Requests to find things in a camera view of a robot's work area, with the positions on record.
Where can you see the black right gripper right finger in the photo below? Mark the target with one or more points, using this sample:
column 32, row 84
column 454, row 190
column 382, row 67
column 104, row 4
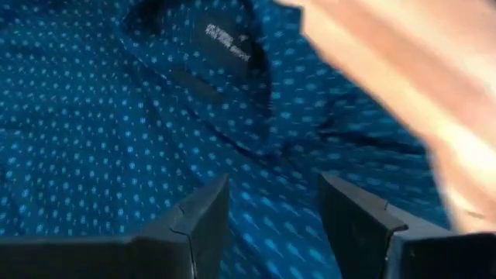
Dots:
column 387, row 255

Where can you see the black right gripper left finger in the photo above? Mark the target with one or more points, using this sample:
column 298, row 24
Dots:
column 116, row 259

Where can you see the navy patterned garment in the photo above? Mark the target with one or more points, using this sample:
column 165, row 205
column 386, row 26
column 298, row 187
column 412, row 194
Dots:
column 116, row 116

